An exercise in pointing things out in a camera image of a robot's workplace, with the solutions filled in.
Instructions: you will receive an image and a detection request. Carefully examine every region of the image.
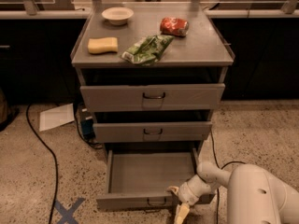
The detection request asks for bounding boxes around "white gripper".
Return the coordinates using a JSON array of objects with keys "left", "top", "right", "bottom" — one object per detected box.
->
[{"left": 166, "top": 175, "right": 214, "bottom": 224}]

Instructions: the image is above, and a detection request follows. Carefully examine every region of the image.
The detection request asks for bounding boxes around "grey bottom drawer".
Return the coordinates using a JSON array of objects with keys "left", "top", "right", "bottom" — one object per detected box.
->
[{"left": 96, "top": 148, "right": 198, "bottom": 210}]

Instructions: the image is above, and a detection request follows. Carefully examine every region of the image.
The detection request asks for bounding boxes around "grey drawer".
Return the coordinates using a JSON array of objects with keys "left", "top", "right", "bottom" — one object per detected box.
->
[
  {"left": 93, "top": 121, "right": 212, "bottom": 143},
  {"left": 80, "top": 83, "right": 225, "bottom": 112},
  {"left": 96, "top": 148, "right": 198, "bottom": 210}
]

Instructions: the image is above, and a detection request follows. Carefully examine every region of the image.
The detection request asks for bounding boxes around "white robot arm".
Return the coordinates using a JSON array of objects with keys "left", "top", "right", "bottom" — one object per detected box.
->
[{"left": 167, "top": 161, "right": 299, "bottom": 224}]

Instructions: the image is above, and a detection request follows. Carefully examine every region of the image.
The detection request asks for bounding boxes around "grey middle drawer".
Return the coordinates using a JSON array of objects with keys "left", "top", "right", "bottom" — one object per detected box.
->
[{"left": 93, "top": 121, "right": 212, "bottom": 143}]

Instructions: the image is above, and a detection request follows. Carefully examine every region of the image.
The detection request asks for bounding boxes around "grey top drawer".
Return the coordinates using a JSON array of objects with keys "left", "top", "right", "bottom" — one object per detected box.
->
[{"left": 80, "top": 83, "right": 225, "bottom": 112}]

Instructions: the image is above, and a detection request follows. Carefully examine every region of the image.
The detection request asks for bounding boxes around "grey drawer cabinet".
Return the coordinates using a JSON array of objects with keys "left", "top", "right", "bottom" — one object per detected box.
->
[{"left": 72, "top": 3, "right": 234, "bottom": 154}]

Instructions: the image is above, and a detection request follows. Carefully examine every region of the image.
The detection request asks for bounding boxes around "blue power box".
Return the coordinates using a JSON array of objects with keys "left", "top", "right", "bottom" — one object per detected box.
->
[{"left": 78, "top": 106, "right": 95, "bottom": 139}]

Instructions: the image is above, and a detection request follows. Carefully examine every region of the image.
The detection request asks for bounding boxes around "white paper sheet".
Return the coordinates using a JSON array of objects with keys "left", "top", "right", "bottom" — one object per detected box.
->
[{"left": 39, "top": 104, "right": 75, "bottom": 132}]

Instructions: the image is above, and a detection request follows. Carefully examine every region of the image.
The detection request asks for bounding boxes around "green chip bag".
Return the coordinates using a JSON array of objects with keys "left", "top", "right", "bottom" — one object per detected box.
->
[{"left": 121, "top": 35, "right": 174, "bottom": 66}]

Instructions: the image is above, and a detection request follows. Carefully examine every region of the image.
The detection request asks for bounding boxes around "crushed red soda can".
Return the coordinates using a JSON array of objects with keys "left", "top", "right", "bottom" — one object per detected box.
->
[{"left": 160, "top": 17, "right": 189, "bottom": 37}]

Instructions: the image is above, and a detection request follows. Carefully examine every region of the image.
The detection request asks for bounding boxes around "yellow sponge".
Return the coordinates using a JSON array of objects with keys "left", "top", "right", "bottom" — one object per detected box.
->
[{"left": 88, "top": 37, "right": 118, "bottom": 54}]

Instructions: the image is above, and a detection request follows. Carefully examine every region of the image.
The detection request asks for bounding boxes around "white bowl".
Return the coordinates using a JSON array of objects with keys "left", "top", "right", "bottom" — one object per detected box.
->
[{"left": 102, "top": 7, "right": 134, "bottom": 26}]

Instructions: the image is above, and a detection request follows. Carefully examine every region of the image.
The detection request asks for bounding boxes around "black floor cable left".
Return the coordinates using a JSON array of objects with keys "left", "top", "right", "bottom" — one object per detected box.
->
[{"left": 25, "top": 103, "right": 60, "bottom": 224}]

